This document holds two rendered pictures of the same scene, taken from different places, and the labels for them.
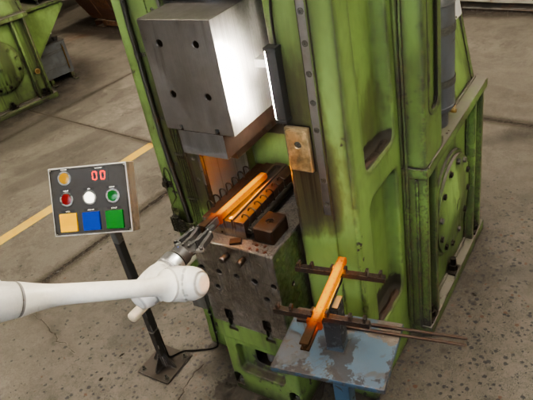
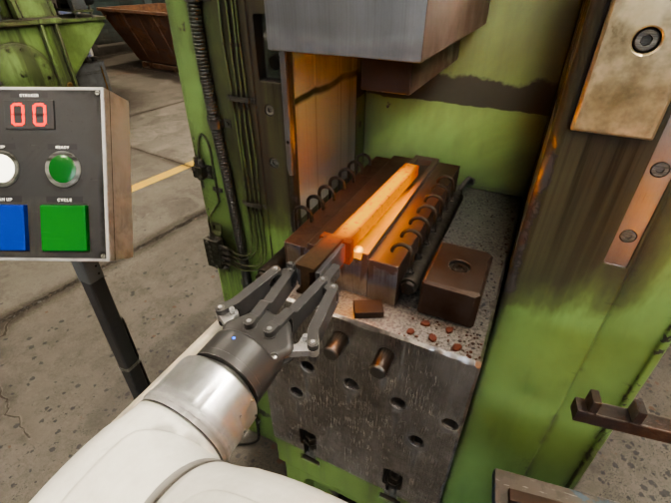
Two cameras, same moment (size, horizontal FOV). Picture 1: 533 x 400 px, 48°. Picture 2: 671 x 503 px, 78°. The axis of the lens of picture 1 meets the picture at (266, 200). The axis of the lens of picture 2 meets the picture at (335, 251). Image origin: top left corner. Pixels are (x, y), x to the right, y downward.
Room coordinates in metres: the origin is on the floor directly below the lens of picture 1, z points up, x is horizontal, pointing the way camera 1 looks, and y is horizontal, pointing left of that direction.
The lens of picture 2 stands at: (1.38, 0.29, 1.36)
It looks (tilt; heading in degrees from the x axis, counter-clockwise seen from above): 35 degrees down; 349
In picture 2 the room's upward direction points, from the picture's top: straight up
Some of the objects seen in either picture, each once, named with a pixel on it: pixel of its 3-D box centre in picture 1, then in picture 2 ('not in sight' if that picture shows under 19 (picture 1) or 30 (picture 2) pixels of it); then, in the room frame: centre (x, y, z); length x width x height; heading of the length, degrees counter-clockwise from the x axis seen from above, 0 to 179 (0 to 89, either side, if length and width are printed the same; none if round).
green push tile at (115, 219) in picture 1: (115, 218); (66, 228); (2.03, 0.61, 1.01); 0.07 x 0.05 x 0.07; 78
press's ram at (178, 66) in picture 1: (231, 55); not in sight; (2.04, 0.02, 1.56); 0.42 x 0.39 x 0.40; 143
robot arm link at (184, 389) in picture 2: (171, 265); (204, 406); (1.62, 0.36, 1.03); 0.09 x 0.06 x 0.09; 53
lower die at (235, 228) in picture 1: (252, 196); (383, 211); (2.06, 0.05, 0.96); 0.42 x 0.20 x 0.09; 143
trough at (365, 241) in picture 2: (255, 190); (396, 197); (2.05, 0.04, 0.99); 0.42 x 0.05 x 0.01; 143
